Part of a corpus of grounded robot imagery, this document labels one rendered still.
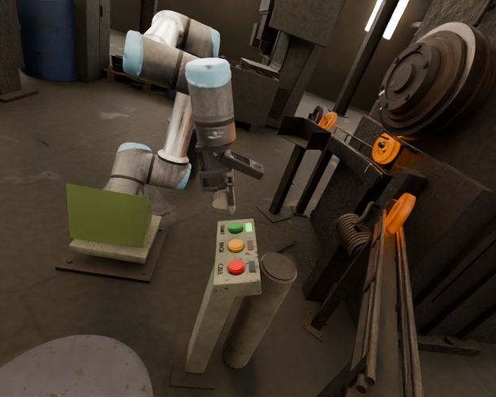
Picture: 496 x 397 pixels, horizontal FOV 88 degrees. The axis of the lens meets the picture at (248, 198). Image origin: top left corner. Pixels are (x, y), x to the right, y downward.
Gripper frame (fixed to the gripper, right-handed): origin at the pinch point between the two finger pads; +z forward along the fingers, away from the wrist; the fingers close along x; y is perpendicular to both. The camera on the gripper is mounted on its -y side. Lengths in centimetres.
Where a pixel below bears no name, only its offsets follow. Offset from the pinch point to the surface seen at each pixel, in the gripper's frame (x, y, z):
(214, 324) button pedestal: 12.4, 9.0, 33.4
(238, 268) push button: 16.1, -0.6, 5.6
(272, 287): 9.1, -9.2, 22.2
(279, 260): 1.2, -12.8, 19.8
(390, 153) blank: -53, -74, 11
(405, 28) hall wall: -1060, -650, -22
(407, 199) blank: -10, -57, 8
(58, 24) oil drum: -293, 185, -62
